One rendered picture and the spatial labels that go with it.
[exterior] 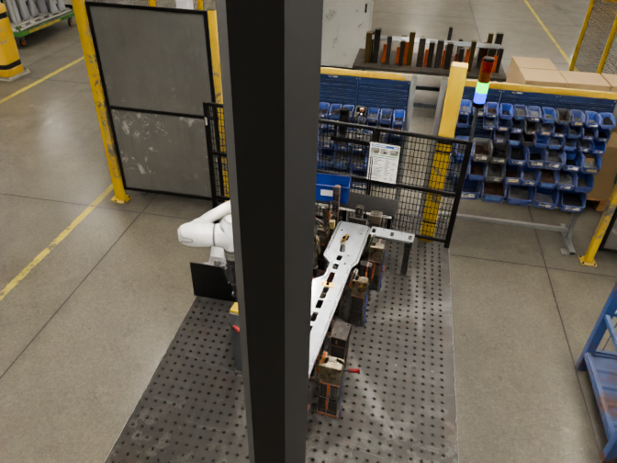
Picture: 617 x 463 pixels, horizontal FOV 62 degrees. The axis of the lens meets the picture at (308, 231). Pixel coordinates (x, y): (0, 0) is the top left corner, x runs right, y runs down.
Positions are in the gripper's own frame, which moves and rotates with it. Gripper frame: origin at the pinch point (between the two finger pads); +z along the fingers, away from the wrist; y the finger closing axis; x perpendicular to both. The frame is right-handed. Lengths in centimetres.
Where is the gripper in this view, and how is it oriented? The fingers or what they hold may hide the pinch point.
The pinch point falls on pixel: (236, 289)
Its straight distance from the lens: 252.6
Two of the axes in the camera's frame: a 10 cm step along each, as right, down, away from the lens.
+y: 9.5, 1.9, -2.3
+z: -0.3, 8.2, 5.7
